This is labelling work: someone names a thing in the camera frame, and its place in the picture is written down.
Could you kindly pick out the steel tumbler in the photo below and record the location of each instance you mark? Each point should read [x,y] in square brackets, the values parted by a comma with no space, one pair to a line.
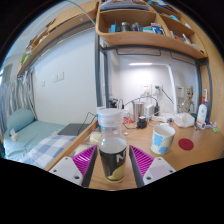
[138,111]

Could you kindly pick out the white charger block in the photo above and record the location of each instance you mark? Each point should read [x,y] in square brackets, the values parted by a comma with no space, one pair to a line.
[149,111]

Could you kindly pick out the clear bag of yellow snacks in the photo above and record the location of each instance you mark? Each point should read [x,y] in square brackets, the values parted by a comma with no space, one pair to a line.
[81,149]
[95,137]

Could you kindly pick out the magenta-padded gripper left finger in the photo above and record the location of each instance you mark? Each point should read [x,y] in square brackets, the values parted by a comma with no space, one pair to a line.
[68,167]

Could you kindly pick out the clear black-labelled drink bottle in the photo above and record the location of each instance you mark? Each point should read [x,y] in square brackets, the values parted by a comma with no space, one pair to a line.
[112,156]

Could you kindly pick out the small black cube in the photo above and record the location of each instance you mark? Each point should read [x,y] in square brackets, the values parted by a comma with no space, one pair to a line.
[142,122]

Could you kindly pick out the dark grey laptop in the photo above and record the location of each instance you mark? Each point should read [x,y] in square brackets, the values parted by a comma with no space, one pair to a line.
[71,129]

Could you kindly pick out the black power adapter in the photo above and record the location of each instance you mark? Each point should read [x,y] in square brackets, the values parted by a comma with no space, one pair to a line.
[157,110]

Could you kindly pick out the grey spray bottle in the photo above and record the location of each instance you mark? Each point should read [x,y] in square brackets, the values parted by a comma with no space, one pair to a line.
[207,106]

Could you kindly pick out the white red-pump lotion bottle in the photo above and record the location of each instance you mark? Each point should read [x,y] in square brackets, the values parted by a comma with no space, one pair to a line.
[201,115]

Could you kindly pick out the grey striped curtain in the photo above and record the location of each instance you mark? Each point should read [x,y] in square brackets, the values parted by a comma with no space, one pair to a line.
[16,96]

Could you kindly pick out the wooden shelf unit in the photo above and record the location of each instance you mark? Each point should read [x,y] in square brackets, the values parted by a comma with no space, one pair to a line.
[150,39]

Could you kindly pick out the small white plush toy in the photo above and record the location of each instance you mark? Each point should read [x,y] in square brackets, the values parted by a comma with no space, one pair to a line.
[13,135]

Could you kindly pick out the white wall-mounted box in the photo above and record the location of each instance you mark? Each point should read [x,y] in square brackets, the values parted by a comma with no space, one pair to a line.
[179,91]

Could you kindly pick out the tree-creature figurine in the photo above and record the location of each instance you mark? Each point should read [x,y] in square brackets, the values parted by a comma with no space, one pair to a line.
[189,100]

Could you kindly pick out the white tissue pack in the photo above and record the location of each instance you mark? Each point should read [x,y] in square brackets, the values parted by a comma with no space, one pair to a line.
[184,120]

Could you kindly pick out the black bottle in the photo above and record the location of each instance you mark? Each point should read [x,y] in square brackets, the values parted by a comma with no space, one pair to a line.
[112,102]

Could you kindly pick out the small green packet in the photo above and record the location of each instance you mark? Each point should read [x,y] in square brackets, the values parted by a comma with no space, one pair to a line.
[216,129]

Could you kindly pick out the bed with checked blanket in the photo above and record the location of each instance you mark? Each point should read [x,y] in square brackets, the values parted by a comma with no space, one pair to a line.
[40,145]

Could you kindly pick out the flat round red coaster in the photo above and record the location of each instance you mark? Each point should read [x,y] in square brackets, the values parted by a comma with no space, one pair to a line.
[186,144]

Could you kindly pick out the dark green jar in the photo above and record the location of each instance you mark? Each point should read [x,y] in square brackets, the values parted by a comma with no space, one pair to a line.
[193,116]

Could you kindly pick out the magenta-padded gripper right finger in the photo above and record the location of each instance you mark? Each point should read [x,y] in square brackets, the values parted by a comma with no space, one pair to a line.
[156,168]

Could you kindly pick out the teal pillow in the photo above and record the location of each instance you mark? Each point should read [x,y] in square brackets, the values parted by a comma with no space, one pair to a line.
[20,119]

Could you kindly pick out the long wooden wall shelf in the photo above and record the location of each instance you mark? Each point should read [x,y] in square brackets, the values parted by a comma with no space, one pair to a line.
[66,21]

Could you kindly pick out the white blue-patterned mug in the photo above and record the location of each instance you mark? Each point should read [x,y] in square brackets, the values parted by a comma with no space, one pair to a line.
[162,141]

